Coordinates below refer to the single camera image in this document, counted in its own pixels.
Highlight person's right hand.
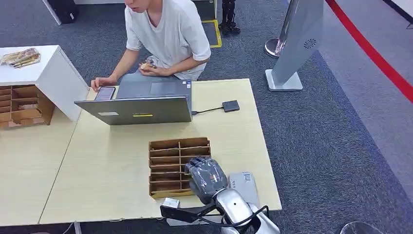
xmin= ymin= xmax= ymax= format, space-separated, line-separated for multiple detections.
xmin=91 ymin=76 xmax=119 ymax=93

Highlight red floor strip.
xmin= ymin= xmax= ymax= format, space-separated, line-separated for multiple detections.
xmin=325 ymin=0 xmax=413 ymax=103

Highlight black adapter box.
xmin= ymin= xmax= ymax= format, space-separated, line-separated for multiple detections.
xmin=222 ymin=99 xmax=241 ymax=113

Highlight small stack of cards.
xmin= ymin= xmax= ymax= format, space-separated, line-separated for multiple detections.
xmin=139 ymin=59 xmax=156 ymax=71

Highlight yellow floor tape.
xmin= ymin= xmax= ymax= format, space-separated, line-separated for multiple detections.
xmin=201 ymin=19 xmax=223 ymax=49

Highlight black smartphone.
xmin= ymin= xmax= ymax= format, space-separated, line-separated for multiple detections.
xmin=94 ymin=86 xmax=116 ymax=101

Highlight grey laptop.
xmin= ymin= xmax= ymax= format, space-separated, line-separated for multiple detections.
xmin=74 ymin=79 xmax=193 ymax=126

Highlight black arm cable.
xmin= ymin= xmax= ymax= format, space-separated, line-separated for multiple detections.
xmin=195 ymin=204 xmax=270 ymax=228

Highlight grey kiosk stand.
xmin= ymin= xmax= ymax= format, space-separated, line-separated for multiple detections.
xmin=265 ymin=0 xmax=325 ymax=92

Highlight pile of printed cards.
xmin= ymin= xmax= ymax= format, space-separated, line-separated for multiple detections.
xmin=0 ymin=47 xmax=41 ymax=69

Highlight black robot legs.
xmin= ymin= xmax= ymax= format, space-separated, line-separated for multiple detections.
xmin=219 ymin=0 xmax=242 ymax=36

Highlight person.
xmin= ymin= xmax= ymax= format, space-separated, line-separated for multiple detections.
xmin=91 ymin=0 xmax=212 ymax=93

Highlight grey card reader device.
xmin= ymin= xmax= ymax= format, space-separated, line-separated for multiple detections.
xmin=227 ymin=172 xmax=262 ymax=209

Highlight person's left hand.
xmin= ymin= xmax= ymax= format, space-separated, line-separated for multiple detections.
xmin=138 ymin=63 xmax=173 ymax=78

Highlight wooden slotted card box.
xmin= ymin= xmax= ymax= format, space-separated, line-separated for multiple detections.
xmin=148 ymin=137 xmax=212 ymax=199

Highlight black camera bracket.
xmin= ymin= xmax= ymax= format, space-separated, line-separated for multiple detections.
xmin=160 ymin=203 xmax=224 ymax=224

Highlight white cabinet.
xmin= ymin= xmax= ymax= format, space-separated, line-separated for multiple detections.
xmin=0 ymin=45 xmax=91 ymax=123

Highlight black adapter cable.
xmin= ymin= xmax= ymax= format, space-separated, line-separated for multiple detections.
xmin=191 ymin=106 xmax=224 ymax=116

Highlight white desk rail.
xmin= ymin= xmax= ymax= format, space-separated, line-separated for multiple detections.
xmin=166 ymin=215 xmax=223 ymax=227

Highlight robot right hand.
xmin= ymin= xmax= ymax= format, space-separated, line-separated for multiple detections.
xmin=184 ymin=156 xmax=229 ymax=205

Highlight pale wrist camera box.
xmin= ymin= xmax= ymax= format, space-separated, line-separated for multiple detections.
xmin=161 ymin=197 xmax=181 ymax=209

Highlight chrome stanchion post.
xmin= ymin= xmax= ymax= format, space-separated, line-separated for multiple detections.
xmin=264 ymin=0 xmax=296 ymax=59

